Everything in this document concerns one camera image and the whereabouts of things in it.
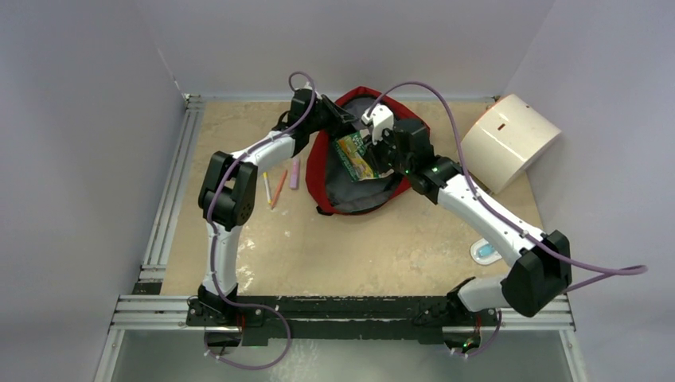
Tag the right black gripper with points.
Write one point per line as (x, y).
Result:
(374, 150)

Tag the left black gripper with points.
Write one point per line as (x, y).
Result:
(336, 122)

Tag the green treehouse book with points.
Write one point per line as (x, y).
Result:
(351, 151)

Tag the red backpack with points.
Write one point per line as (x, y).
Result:
(327, 180)

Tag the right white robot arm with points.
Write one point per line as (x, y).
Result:
(539, 270)

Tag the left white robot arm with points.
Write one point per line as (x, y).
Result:
(228, 192)

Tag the pink highlighter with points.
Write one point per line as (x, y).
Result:
(295, 173)

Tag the orange pencil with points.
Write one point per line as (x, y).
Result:
(278, 190)

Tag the yellow pen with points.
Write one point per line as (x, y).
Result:
(267, 188)

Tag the cream round lunch box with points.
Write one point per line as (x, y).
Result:
(505, 141)

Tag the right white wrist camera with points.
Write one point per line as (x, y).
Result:
(379, 119)

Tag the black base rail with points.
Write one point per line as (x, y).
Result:
(429, 320)

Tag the aluminium frame rails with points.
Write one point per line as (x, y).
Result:
(408, 247)

